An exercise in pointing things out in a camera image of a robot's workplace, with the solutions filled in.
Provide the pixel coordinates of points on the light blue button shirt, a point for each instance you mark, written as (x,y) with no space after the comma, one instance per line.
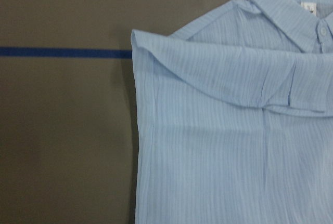
(234,115)

